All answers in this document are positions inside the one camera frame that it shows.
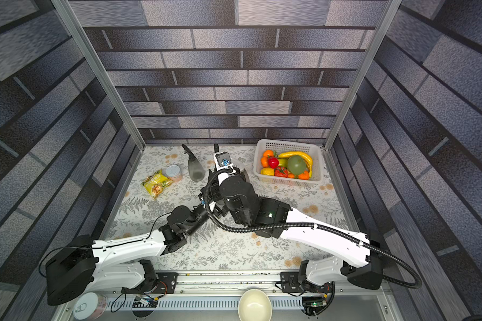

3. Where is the grey spray bottle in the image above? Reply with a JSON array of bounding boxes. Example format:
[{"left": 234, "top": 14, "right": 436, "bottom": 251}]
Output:
[
  {"left": 187, "top": 159, "right": 205, "bottom": 182},
  {"left": 237, "top": 169, "right": 250, "bottom": 183}
]

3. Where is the grey spray bottle front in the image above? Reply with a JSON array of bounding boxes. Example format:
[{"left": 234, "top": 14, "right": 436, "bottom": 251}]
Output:
[{"left": 237, "top": 169, "right": 250, "bottom": 183}]

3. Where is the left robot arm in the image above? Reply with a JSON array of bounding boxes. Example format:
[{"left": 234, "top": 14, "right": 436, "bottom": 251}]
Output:
[{"left": 45, "top": 205, "right": 209, "bottom": 306}]

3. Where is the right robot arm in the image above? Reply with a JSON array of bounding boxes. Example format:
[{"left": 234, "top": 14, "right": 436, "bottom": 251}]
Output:
[{"left": 202, "top": 171, "right": 384, "bottom": 292}]

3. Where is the pink tin can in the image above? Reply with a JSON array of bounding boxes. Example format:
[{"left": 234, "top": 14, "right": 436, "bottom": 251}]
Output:
[{"left": 164, "top": 165, "right": 182, "bottom": 182}]

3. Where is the yellow lemon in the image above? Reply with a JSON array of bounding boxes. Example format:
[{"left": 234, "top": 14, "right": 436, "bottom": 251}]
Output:
[{"left": 261, "top": 167, "right": 274, "bottom": 176}]

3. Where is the yellow snack packet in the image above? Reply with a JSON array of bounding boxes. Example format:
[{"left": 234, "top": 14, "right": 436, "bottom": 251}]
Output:
[{"left": 142, "top": 169, "right": 173, "bottom": 199}]

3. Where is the red apple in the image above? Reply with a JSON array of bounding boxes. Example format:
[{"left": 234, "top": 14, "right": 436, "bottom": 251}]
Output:
[{"left": 268, "top": 157, "right": 280, "bottom": 169}]

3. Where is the orange fruit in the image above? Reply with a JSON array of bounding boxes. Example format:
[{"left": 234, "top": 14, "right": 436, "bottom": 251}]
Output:
[{"left": 263, "top": 150, "right": 274, "bottom": 158}]

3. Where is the white plastic basket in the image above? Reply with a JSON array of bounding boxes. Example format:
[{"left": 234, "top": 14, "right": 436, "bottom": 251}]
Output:
[{"left": 253, "top": 139, "right": 325, "bottom": 187}]

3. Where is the green mango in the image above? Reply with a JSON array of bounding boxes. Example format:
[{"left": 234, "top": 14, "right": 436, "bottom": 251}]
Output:
[{"left": 287, "top": 155, "right": 309, "bottom": 176}]

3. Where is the cream bowl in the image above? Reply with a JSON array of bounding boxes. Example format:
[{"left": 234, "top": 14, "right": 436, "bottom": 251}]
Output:
[{"left": 238, "top": 289, "right": 273, "bottom": 321}]

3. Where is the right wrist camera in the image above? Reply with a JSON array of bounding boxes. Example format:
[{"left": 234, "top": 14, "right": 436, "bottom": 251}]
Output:
[{"left": 214, "top": 152, "right": 235, "bottom": 177}]

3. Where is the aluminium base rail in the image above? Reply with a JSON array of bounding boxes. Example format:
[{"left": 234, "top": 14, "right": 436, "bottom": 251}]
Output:
[{"left": 63, "top": 269, "right": 386, "bottom": 298}]

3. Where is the black corrugated cable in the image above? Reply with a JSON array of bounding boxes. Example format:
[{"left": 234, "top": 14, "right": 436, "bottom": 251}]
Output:
[{"left": 203, "top": 168, "right": 423, "bottom": 290}]

